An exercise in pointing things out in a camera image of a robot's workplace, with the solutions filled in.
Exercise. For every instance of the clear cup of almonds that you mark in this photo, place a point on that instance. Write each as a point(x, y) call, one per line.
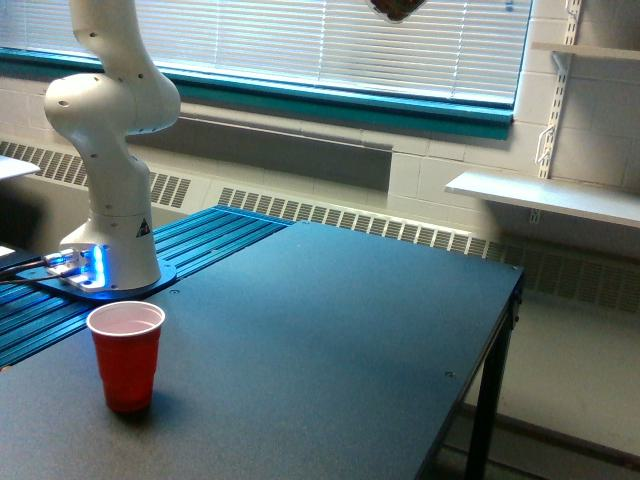
point(396, 10)

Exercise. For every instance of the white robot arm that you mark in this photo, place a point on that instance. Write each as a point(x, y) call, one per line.
point(96, 112)

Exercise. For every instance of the red plastic cup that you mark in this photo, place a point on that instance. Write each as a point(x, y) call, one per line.
point(126, 337)

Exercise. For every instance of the white window blinds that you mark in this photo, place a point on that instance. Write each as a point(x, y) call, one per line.
point(457, 52)

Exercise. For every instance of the black table leg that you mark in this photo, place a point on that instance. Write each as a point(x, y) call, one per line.
point(488, 398)

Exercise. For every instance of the baseboard heater grille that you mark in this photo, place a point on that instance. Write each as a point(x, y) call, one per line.
point(584, 279)

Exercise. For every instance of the white desk edge left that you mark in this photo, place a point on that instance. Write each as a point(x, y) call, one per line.
point(12, 168)

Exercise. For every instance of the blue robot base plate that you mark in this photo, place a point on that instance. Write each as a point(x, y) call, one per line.
point(63, 288)

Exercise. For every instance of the lower white wall shelf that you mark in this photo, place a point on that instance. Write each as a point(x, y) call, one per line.
point(568, 198)

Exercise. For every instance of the white wall shelf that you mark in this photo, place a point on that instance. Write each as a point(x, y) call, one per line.
point(568, 198)
point(588, 51)

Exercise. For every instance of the white shelf rail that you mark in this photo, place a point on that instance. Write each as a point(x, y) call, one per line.
point(562, 57)

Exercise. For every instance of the upper white wall shelf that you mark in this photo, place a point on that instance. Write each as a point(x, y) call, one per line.
point(588, 51)

